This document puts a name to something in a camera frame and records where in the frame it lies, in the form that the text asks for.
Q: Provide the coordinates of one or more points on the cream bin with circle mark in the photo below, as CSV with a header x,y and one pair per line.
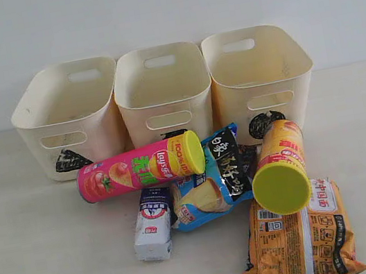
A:
x,y
256,71

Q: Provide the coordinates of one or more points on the blue instant noodle bag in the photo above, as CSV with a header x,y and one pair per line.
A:
x,y
199,199

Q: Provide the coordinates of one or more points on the yellow Lays chips can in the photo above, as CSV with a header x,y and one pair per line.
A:
x,y
281,183

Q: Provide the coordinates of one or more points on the cream bin with square mark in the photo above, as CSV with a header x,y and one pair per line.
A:
x,y
164,89

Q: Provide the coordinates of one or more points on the cream bin with triangle mark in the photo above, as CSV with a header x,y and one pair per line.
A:
x,y
68,118

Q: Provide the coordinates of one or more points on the white blue milk carton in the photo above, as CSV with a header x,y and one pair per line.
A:
x,y
152,239

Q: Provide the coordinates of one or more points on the orange instant noodle bag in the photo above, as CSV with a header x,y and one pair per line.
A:
x,y
316,240

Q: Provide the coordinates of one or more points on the small dark purple box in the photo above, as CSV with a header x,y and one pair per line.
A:
x,y
248,159

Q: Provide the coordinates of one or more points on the pink Lays chips can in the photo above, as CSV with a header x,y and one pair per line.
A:
x,y
153,164

